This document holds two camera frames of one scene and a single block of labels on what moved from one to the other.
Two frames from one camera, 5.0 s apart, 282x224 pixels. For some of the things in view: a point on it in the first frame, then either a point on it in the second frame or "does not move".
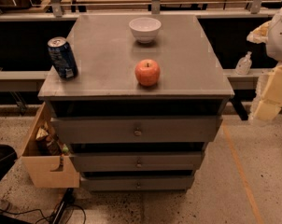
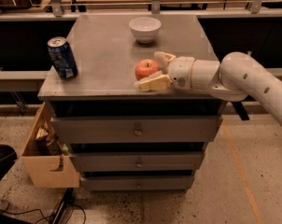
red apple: x=148 y=72 does not move
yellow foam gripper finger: x=276 y=92 to x=154 y=81
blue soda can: x=63 y=58 does not move
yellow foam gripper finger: x=260 y=35 to x=163 y=59
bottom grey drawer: x=136 y=182 does not move
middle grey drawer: x=137 y=161 does not move
